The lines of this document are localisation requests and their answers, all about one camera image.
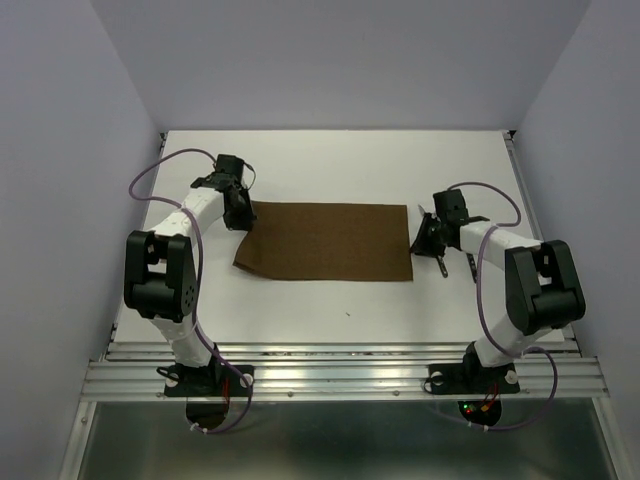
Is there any brown cloth napkin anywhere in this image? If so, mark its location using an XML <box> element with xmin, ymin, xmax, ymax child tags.
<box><xmin>233</xmin><ymin>202</ymin><xmax>413</xmax><ymax>282</ymax></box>

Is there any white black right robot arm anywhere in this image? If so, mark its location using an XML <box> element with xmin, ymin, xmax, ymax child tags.
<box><xmin>410</xmin><ymin>183</ymin><xmax>586</xmax><ymax>390</ymax></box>

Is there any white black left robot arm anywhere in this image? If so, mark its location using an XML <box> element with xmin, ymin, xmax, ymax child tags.
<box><xmin>124</xmin><ymin>148</ymin><xmax>256</xmax><ymax>394</ymax></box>

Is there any silver knife dark handle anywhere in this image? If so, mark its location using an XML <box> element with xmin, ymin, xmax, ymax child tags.
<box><xmin>436</xmin><ymin>256</ymin><xmax>449</xmax><ymax>278</ymax></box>

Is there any silver fork dark handle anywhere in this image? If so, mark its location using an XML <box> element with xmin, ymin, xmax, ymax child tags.
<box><xmin>466</xmin><ymin>253</ymin><xmax>479</xmax><ymax>283</ymax></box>

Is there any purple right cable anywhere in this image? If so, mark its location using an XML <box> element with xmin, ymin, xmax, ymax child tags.
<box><xmin>432</xmin><ymin>181</ymin><xmax>560</xmax><ymax>432</ymax></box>

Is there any purple cable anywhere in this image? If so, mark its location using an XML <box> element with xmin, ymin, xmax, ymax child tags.
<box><xmin>432</xmin><ymin>181</ymin><xmax>560</xmax><ymax>432</ymax></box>
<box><xmin>128</xmin><ymin>149</ymin><xmax>260</xmax><ymax>436</ymax></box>

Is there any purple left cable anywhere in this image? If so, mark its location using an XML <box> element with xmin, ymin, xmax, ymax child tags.
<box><xmin>128</xmin><ymin>149</ymin><xmax>260</xmax><ymax>436</ymax></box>

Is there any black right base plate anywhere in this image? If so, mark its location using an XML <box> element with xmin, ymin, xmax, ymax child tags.
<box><xmin>422</xmin><ymin>363</ymin><xmax>520</xmax><ymax>396</ymax></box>

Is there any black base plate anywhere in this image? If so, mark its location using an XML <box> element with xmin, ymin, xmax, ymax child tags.
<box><xmin>422</xmin><ymin>363</ymin><xmax>520</xmax><ymax>396</ymax></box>
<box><xmin>156</xmin><ymin>363</ymin><xmax>248</xmax><ymax>398</ymax></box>

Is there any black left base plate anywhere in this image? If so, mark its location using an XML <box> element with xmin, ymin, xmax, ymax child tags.
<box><xmin>156</xmin><ymin>363</ymin><xmax>248</xmax><ymax>398</ymax></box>

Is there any aluminium rail frame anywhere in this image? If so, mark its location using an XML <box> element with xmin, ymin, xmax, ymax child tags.
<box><xmin>61</xmin><ymin>130</ymin><xmax>635</xmax><ymax>479</ymax></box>

